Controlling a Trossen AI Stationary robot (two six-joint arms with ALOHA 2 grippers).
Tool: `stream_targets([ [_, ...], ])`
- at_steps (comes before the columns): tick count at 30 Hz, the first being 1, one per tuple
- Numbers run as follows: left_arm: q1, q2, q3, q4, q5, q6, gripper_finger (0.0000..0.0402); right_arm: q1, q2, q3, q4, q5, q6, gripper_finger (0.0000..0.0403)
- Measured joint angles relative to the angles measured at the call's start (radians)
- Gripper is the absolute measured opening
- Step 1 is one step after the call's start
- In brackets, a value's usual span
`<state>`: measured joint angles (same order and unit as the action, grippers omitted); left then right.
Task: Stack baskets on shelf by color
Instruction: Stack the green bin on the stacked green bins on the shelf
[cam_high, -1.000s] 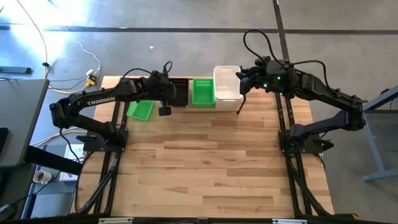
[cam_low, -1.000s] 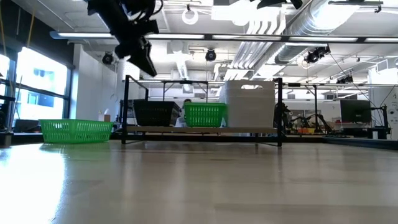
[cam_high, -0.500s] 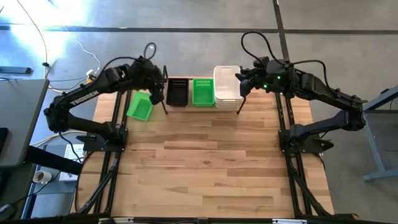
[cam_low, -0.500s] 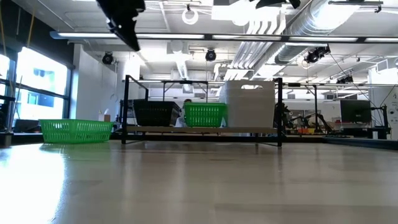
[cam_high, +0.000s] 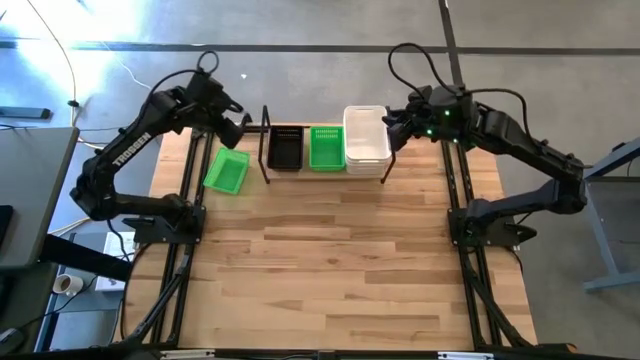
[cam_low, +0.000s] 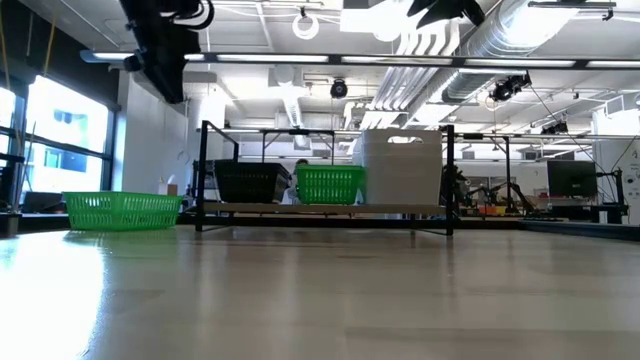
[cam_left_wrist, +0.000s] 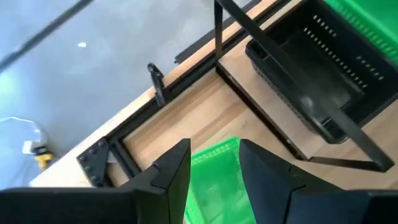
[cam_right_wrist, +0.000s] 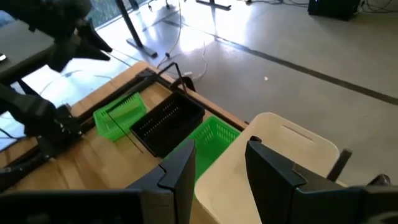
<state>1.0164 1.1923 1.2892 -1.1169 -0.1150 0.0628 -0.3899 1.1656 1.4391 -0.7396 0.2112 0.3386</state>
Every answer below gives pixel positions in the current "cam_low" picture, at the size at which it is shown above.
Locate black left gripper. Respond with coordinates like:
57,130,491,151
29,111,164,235
124,19,201,105

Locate black plastic basket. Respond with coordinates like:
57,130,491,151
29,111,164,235
215,165,291,205
213,159,293,169

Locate green plastic basket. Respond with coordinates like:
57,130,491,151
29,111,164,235
63,191,184,232
294,164,367,174
296,169,365,206

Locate white plastic basket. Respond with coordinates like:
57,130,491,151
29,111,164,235
360,144,444,155
359,128,445,147
361,151,444,207

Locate black metal wood shelf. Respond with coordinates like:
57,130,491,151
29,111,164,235
194,119,457,237

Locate black ceiling device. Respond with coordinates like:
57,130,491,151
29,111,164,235
491,73,533,103

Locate person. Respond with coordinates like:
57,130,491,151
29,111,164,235
285,158,310,205

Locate black monitor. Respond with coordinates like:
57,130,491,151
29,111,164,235
546,159,599,200

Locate black monitor stand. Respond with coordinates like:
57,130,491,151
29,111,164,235
592,168,630,225

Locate black aluminium rig frame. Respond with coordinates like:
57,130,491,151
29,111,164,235
0,49,640,242

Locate silver ventilation duct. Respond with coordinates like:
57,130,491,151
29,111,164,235
439,0,581,104

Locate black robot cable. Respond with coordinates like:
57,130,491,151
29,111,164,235
172,0,217,31

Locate black overhead camera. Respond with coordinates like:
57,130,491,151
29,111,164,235
329,78,350,100

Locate white cable loop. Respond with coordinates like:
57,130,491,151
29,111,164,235
292,12,321,42

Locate black background frame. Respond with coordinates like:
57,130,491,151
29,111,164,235
259,128,337,167

